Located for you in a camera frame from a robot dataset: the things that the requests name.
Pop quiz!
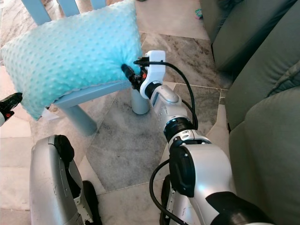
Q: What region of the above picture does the light blue child chair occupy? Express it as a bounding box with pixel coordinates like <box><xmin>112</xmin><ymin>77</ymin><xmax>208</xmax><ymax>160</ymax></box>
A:
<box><xmin>21</xmin><ymin>0</ymin><xmax>150</xmax><ymax>136</ymax></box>

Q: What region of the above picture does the teal dotted minky pillow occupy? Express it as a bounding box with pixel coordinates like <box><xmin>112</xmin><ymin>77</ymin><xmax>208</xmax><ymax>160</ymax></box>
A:
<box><xmin>1</xmin><ymin>0</ymin><xmax>143</xmax><ymax>121</ymax></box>

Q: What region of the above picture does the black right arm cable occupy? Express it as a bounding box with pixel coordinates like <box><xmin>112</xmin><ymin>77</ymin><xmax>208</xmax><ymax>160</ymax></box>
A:
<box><xmin>133</xmin><ymin>58</ymin><xmax>199</xmax><ymax>225</ymax></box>

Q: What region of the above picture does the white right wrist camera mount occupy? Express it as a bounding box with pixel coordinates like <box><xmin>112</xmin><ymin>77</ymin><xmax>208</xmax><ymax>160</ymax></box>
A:
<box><xmin>143</xmin><ymin>50</ymin><xmax>166</xmax><ymax>88</ymax></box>

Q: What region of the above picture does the grey-green fabric sofa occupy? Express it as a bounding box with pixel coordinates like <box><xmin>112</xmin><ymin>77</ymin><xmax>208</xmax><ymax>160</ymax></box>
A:
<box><xmin>199</xmin><ymin>0</ymin><xmax>300</xmax><ymax>225</ymax></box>

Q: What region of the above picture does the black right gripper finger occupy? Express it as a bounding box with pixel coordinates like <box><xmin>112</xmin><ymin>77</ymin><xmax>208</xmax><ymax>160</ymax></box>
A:
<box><xmin>120</xmin><ymin>63</ymin><xmax>138</xmax><ymax>82</ymax></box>

